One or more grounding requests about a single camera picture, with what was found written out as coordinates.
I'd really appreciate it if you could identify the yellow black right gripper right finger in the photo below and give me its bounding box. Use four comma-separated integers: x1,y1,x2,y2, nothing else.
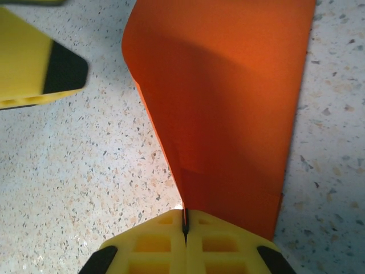
184,209,297,274

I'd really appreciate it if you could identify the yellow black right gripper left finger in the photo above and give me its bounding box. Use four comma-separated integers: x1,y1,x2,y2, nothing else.
78,209,188,274

